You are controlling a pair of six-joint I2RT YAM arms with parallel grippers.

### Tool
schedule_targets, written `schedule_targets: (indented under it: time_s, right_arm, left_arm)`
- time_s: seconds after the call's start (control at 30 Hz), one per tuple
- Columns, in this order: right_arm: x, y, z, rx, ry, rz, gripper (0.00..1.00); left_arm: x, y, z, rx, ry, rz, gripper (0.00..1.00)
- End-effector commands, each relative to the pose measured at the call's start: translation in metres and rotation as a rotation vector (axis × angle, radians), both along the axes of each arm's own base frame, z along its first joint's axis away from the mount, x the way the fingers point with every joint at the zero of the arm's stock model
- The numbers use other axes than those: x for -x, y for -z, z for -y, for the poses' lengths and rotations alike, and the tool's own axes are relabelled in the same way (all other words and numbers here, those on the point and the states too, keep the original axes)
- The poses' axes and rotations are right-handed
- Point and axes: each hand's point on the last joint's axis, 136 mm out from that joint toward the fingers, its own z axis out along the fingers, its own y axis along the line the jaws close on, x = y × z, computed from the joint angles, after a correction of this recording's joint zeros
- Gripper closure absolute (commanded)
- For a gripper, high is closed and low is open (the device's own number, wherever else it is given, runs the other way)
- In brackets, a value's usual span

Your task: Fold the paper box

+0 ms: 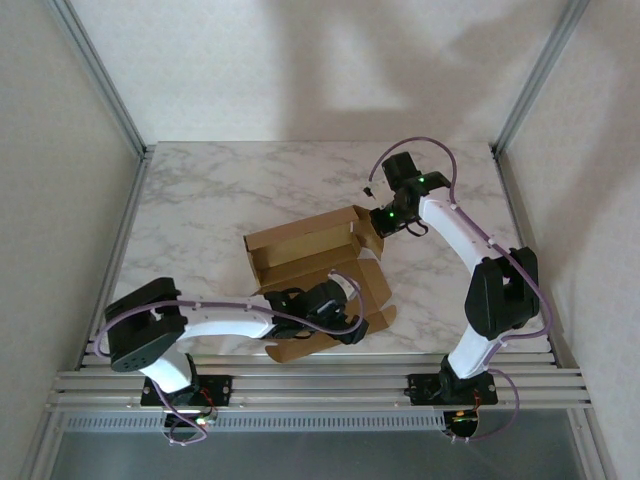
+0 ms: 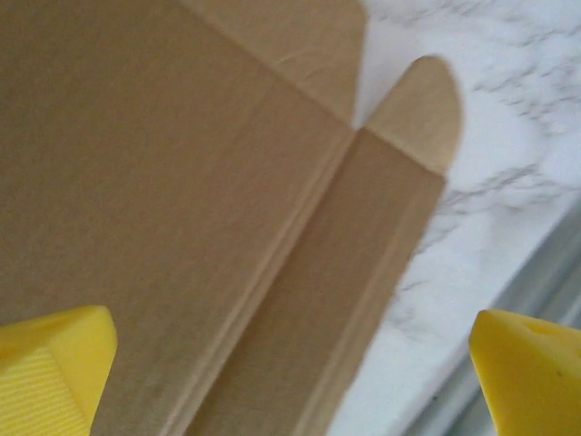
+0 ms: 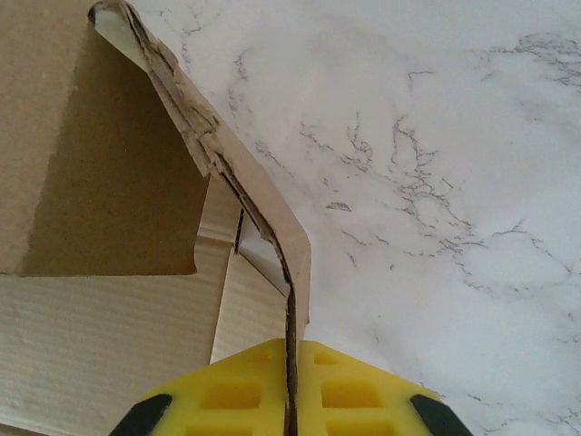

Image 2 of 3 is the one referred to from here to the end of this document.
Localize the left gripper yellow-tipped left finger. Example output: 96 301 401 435
0 304 118 436

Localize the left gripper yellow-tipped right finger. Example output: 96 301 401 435
469 308 581 436

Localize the brown cardboard paper box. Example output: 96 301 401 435
0 0 467 436

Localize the aluminium rail frame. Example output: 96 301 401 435
403 190 581 436

